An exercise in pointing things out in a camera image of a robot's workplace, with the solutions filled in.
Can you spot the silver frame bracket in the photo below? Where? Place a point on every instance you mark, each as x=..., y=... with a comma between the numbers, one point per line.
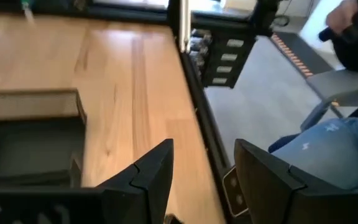
x=235, y=194

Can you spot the black table frame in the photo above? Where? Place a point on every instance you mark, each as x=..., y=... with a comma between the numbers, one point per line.
x=120, y=14

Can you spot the black drawer unit white labels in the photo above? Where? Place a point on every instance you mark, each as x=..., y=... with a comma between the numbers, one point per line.
x=225, y=46

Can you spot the black mesh desk organizer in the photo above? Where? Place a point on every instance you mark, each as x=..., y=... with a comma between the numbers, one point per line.
x=33, y=149

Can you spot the person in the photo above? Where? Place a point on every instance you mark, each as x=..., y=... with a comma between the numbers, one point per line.
x=357, y=53

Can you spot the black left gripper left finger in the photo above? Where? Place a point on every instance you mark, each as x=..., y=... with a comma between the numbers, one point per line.
x=145, y=193

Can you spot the person's hand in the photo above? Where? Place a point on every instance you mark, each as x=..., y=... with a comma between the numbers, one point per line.
x=340, y=17

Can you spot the orange striped floor strip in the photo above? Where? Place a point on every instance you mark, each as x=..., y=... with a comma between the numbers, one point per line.
x=292, y=56

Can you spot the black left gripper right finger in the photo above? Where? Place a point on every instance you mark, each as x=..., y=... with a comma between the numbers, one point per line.
x=266, y=186

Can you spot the grey chair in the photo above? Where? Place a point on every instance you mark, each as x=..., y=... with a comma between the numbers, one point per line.
x=337, y=87

